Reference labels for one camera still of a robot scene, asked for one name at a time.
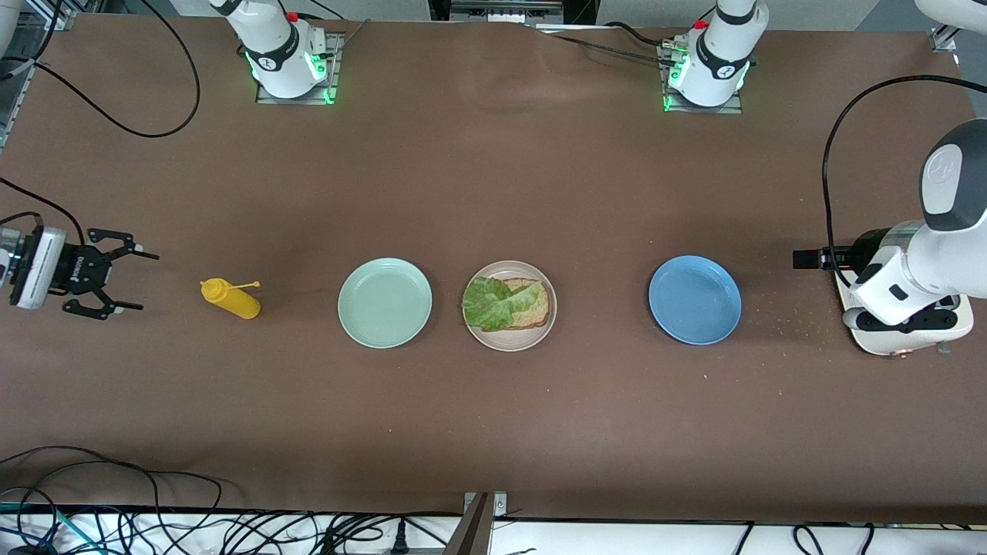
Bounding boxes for beige plate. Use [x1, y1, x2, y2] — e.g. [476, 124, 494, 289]
[463, 261, 558, 353]

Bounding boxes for green lettuce leaf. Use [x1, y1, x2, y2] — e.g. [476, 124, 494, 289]
[461, 276, 544, 332]

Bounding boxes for grey power strip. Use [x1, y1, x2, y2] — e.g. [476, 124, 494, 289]
[450, 0, 565, 24]

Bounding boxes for black base cable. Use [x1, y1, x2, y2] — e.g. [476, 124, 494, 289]
[532, 22, 679, 66]

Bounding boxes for tangled black cable bundle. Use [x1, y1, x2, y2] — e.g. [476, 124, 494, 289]
[0, 486, 541, 555]

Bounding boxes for white toaster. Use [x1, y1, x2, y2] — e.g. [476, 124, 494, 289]
[837, 266, 975, 358]

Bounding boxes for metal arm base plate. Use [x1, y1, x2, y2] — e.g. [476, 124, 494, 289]
[255, 31, 342, 106]
[659, 42, 746, 115]

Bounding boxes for blue plate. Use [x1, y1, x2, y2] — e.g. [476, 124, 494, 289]
[648, 255, 743, 345]

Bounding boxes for yellow squeeze bottle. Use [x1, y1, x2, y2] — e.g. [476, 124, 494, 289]
[200, 277, 261, 320]

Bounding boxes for brown bread slice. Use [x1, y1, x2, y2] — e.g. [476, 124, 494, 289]
[493, 277, 551, 331]

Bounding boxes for long black looping cable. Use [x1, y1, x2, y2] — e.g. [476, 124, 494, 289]
[0, 446, 224, 533]

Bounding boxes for mint green plate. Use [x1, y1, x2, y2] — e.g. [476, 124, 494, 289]
[337, 257, 433, 349]

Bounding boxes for teal cable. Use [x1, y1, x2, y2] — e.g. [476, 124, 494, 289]
[0, 501, 86, 555]

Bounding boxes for grey metal bracket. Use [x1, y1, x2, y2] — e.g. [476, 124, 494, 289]
[443, 491, 508, 555]

